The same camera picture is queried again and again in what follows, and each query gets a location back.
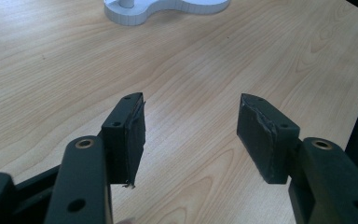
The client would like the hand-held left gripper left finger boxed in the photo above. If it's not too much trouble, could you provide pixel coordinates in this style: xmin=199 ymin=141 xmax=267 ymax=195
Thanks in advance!
xmin=100 ymin=91 xmax=146 ymax=189

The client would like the white key holder stand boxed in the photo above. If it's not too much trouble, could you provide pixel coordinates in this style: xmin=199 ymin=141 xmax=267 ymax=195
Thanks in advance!
xmin=103 ymin=0 xmax=232 ymax=27

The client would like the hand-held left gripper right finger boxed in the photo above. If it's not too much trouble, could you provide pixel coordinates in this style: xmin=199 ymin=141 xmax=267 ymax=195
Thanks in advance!
xmin=236 ymin=92 xmax=301 ymax=185

